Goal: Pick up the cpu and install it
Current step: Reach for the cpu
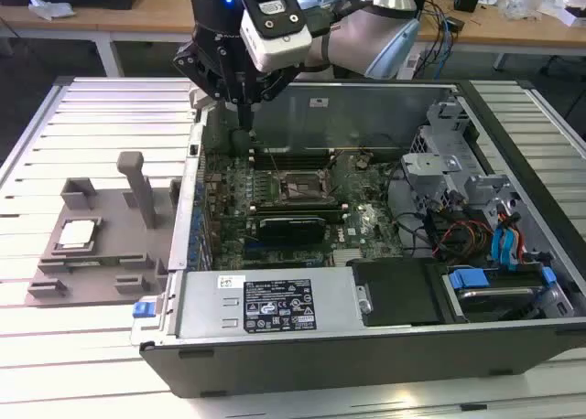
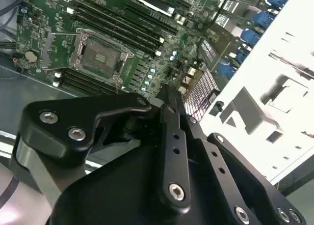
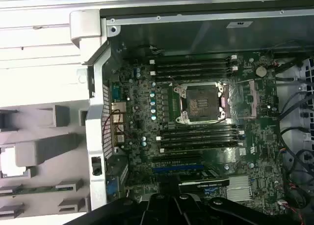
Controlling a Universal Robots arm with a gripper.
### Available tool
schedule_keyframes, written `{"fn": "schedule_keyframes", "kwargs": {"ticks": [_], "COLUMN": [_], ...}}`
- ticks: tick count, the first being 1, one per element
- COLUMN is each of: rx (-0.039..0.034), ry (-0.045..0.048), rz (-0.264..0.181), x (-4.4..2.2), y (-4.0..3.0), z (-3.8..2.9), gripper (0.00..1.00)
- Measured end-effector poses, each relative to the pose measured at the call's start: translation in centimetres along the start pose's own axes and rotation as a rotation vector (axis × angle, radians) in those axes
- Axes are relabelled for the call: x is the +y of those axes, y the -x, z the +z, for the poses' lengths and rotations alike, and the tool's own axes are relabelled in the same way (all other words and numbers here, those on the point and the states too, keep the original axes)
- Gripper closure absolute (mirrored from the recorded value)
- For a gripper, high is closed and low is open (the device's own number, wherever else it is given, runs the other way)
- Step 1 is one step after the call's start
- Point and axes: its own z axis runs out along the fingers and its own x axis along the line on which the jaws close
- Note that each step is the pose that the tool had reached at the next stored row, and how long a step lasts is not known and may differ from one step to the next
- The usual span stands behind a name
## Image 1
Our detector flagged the silver green CPU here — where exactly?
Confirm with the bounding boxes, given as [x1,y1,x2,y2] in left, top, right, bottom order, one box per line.
[58,218,98,250]

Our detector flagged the CPU socket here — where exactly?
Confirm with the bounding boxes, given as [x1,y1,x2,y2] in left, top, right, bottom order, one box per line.
[273,167,330,206]

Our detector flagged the crumpled white paper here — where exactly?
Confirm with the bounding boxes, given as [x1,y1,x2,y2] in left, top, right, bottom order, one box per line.
[27,0,77,22]

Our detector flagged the white box red label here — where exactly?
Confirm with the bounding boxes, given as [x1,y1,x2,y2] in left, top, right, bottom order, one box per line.
[396,52,420,80]

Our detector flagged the black graphics card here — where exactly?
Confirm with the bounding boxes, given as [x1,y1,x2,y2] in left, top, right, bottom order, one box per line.
[255,213,327,245]

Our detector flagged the green motherboard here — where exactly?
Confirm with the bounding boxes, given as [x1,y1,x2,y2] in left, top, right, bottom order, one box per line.
[201,146,407,272]

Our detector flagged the grey plastic parts rack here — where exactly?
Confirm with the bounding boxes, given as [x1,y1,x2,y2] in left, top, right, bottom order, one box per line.
[26,151,185,306]

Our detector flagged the silver metal drive cage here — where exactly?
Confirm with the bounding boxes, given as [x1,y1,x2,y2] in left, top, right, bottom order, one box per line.
[400,99,512,219]

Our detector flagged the green RAM stick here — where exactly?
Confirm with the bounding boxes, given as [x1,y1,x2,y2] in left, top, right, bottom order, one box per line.
[63,253,125,269]

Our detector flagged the silver chipset heatsink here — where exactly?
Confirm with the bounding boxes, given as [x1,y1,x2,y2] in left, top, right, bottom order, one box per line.
[331,249,363,267]

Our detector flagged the grey power supply unit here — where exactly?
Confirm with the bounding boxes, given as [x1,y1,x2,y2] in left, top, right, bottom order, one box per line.
[176,267,367,340]

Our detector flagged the clear plastic bags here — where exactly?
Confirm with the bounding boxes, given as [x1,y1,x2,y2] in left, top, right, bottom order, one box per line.
[498,0,558,17]

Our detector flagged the black plastic drive cover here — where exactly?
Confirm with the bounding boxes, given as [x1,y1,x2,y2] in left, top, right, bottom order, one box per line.
[350,258,443,327]

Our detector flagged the white red package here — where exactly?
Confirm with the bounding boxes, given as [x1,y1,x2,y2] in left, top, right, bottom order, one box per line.
[553,0,586,27]

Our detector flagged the hard disk in blue carrier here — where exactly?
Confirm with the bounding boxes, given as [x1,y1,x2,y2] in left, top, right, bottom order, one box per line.
[441,265,559,323]

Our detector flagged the black open PC case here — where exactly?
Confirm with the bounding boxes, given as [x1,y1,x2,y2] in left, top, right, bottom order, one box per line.
[130,78,586,400]

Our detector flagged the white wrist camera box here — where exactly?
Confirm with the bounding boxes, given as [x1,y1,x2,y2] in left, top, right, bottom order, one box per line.
[238,0,313,73]

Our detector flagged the blue network cable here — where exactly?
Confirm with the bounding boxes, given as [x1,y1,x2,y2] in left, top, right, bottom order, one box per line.
[434,2,455,81]

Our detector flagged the red yellow power wires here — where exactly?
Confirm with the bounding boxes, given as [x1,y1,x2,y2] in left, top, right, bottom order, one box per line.
[439,220,494,260]

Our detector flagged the blue flat wire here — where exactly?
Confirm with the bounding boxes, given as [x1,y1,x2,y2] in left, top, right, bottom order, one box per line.
[492,210,521,267]

